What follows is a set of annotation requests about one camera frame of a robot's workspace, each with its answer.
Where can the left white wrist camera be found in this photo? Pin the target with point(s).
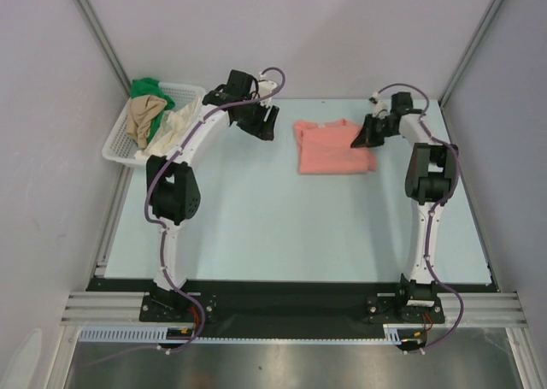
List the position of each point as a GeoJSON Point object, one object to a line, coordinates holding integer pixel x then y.
{"type": "Point", "coordinates": [266, 87]}

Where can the green t shirt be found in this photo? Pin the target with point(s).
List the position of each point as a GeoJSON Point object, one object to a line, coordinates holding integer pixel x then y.
{"type": "Point", "coordinates": [149, 86]}

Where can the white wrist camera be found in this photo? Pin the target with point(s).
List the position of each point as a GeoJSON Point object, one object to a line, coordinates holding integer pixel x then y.
{"type": "Point", "coordinates": [266, 87]}
{"type": "Point", "coordinates": [380, 109]}

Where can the beige t shirt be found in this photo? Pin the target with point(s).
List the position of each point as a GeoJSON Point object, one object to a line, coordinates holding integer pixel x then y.
{"type": "Point", "coordinates": [140, 113]}

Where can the left aluminium corner post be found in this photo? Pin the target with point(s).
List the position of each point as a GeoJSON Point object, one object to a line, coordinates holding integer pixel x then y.
{"type": "Point", "coordinates": [98, 32]}

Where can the aluminium frame rail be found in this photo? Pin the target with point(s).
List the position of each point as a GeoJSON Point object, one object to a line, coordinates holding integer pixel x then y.
{"type": "Point", "coordinates": [132, 308]}

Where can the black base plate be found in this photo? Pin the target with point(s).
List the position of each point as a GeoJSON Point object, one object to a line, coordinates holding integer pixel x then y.
{"type": "Point", "coordinates": [285, 310]}

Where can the white slotted cable duct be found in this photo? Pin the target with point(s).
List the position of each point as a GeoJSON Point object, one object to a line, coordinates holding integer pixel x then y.
{"type": "Point", "coordinates": [124, 332]}

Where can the pink t shirt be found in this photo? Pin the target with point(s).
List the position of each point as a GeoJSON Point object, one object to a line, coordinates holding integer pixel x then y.
{"type": "Point", "coordinates": [325, 149]}

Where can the cream white t shirt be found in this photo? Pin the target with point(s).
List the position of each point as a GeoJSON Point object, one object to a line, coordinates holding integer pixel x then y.
{"type": "Point", "coordinates": [173, 127]}

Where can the aluminium corner post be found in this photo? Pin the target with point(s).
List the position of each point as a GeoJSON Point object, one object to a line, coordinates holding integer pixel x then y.
{"type": "Point", "coordinates": [480, 32]}
{"type": "Point", "coordinates": [98, 32]}

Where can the white plastic basket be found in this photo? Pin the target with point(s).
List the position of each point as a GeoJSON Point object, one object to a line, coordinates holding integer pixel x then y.
{"type": "Point", "coordinates": [120, 148]}

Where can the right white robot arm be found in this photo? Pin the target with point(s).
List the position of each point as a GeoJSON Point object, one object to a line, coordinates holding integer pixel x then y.
{"type": "Point", "coordinates": [431, 180]}

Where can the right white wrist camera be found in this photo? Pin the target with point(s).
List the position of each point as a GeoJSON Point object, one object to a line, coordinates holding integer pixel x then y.
{"type": "Point", "coordinates": [380, 109]}

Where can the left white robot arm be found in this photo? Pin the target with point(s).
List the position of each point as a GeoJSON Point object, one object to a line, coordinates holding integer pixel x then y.
{"type": "Point", "coordinates": [173, 196]}

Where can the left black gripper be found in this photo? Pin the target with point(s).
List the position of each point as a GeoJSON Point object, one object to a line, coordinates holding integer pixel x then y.
{"type": "Point", "coordinates": [263, 130]}

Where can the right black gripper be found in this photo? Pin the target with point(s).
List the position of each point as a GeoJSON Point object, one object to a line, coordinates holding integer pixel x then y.
{"type": "Point", "coordinates": [373, 128]}

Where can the right aluminium corner post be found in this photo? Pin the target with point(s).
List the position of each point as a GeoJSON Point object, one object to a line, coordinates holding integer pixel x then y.
{"type": "Point", "coordinates": [480, 32]}

